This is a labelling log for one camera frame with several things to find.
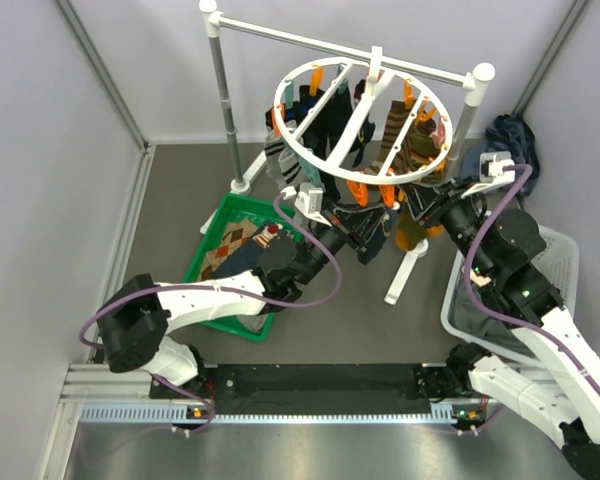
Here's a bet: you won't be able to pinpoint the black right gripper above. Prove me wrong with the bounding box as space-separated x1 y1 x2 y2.
402 173 493 277

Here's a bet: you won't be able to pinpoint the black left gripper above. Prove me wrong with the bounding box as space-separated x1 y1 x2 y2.
295 198 390 286

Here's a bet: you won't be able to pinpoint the olive green striped sock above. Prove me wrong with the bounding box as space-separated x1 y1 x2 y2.
405 128 440 172

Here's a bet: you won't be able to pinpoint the brown striped sock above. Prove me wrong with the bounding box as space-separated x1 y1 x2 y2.
364 100 410 175

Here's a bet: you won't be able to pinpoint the navy santa pattern sock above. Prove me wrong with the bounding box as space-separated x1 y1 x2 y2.
357 209 399 265

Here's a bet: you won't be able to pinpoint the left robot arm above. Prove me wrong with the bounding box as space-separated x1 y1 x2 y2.
94 202 389 397

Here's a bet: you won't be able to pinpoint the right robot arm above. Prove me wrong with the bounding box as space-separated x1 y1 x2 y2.
406 180 600 479

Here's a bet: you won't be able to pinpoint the dark navy hanging socks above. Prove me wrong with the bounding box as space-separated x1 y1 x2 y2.
264 82 376 201

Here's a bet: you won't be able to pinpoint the white round sock hanger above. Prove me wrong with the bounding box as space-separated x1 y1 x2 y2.
272 44 466 186

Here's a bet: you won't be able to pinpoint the grey striped sock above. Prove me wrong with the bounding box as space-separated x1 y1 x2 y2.
264 127 308 190

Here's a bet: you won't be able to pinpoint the blue clothes pile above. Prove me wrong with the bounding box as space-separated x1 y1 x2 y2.
460 115 541 197

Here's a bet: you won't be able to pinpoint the green plastic bin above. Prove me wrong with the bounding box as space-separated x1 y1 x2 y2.
184 194 302 342

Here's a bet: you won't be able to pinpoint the white drying rack stand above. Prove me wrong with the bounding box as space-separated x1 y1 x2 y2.
198 0 496 305

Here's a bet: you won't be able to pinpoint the white laundry basket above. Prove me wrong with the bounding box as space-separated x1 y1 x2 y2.
439 224 580 371

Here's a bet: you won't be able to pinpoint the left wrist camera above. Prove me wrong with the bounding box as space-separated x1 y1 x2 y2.
281 182 331 226

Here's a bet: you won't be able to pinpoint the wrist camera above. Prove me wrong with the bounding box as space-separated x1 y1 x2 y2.
461 151 516 198
281 182 331 226

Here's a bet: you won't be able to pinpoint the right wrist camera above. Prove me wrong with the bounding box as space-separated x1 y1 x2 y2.
461 151 516 198

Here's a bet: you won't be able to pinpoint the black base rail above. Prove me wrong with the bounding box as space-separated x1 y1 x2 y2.
198 363 449 415

